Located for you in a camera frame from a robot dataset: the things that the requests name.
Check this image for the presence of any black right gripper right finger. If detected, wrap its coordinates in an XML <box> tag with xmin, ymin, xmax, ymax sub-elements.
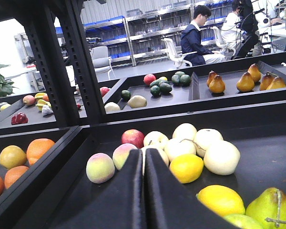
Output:
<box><xmin>144</xmin><ymin>148</ymin><xmax>235</xmax><ymax>229</ymax></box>

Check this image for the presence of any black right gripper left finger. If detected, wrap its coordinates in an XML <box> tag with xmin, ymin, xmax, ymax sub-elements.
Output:
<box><xmin>59</xmin><ymin>150</ymin><xmax>143</xmax><ymax>229</ymax></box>

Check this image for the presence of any yellow lemon upper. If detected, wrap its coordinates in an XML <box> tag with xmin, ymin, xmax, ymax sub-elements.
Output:
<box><xmin>169</xmin><ymin>154</ymin><xmax>204</xmax><ymax>184</ymax></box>

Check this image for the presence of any yellow lemon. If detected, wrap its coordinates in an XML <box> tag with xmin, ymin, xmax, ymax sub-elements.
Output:
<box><xmin>196</xmin><ymin>185</ymin><xmax>245</xmax><ymax>217</ymax></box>
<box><xmin>169</xmin><ymin>154</ymin><xmax>204</xmax><ymax>184</ymax></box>

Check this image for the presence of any pink peach front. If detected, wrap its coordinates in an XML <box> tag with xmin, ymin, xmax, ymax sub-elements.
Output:
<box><xmin>86</xmin><ymin>153</ymin><xmax>115</xmax><ymax>184</ymax></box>

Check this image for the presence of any pink peach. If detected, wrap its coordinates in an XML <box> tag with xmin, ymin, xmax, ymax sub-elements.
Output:
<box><xmin>112</xmin><ymin>143</ymin><xmax>138</xmax><ymax>170</ymax></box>
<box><xmin>86</xmin><ymin>153</ymin><xmax>115</xmax><ymax>184</ymax></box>

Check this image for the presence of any pink peach rear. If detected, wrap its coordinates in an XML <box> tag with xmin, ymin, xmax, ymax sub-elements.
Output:
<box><xmin>112</xmin><ymin>143</ymin><xmax>138</xmax><ymax>170</ymax></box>

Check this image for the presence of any yellow lemon middle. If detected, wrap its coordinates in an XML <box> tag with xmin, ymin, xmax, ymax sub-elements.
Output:
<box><xmin>196</xmin><ymin>185</ymin><xmax>245</xmax><ymax>217</ymax></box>

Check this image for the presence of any red apple right stand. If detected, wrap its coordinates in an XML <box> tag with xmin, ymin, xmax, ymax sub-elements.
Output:
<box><xmin>121</xmin><ymin>129</ymin><xmax>145</xmax><ymax>148</ymax></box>

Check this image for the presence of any green apple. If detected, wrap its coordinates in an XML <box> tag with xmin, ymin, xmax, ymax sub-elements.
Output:
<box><xmin>224</xmin><ymin>214</ymin><xmax>263</xmax><ymax>229</ymax></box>

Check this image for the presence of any black wooden left produce stand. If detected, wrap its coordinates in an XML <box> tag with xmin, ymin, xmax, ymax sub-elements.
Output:
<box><xmin>0</xmin><ymin>126</ymin><xmax>79</xmax><ymax>214</ymax></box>

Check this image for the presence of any large orange right corner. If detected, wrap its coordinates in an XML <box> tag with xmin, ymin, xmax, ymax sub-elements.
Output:
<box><xmin>26</xmin><ymin>138</ymin><xmax>55</xmax><ymax>166</ymax></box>

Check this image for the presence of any green pear upper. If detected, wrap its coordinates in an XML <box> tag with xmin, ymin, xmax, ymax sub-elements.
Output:
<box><xmin>245</xmin><ymin>187</ymin><xmax>286</xmax><ymax>229</ymax></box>

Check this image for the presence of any yellow grapefruit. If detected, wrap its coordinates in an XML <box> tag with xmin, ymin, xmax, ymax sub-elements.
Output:
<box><xmin>0</xmin><ymin>145</ymin><xmax>27</xmax><ymax>169</ymax></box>

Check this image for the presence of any black right produce stand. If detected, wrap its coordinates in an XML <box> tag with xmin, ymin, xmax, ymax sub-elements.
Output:
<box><xmin>15</xmin><ymin>100</ymin><xmax>286</xmax><ymax>229</ymax></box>

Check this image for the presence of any white garlic bulb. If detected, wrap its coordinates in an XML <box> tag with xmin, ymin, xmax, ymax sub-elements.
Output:
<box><xmin>41</xmin><ymin>105</ymin><xmax>53</xmax><ymax>116</ymax></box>

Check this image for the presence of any black upper left tray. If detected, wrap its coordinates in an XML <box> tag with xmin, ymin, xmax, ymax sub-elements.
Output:
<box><xmin>0</xmin><ymin>78</ymin><xmax>124</xmax><ymax>136</ymax></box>

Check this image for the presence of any black tray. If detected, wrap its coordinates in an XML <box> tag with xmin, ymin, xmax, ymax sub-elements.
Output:
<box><xmin>100</xmin><ymin>52</ymin><xmax>286</xmax><ymax>122</ymax></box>
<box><xmin>0</xmin><ymin>78</ymin><xmax>124</xmax><ymax>136</ymax></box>

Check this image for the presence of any red bell pepper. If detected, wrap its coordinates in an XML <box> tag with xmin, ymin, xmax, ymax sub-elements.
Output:
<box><xmin>11</xmin><ymin>113</ymin><xmax>28</xmax><ymax>125</ymax></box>

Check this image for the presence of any black upper right tray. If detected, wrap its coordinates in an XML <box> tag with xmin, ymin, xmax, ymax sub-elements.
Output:
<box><xmin>100</xmin><ymin>52</ymin><xmax>286</xmax><ymax>122</ymax></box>

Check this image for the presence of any seated person dark jacket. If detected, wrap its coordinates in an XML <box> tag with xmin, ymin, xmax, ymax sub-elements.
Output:
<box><xmin>181</xmin><ymin>5</ymin><xmax>225</xmax><ymax>66</ymax></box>

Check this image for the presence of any black perforated post right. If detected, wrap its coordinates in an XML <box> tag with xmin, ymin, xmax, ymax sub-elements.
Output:
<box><xmin>53</xmin><ymin>0</ymin><xmax>104</xmax><ymax>125</ymax></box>

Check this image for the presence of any black perforated post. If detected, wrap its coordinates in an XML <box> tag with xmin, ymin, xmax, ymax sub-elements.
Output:
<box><xmin>10</xmin><ymin>0</ymin><xmax>79</xmax><ymax>126</ymax></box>
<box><xmin>53</xmin><ymin>0</ymin><xmax>104</xmax><ymax>125</ymax></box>

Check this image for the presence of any black perforated post left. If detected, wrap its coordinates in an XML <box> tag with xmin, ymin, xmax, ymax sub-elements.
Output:
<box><xmin>10</xmin><ymin>0</ymin><xmax>79</xmax><ymax>126</ymax></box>

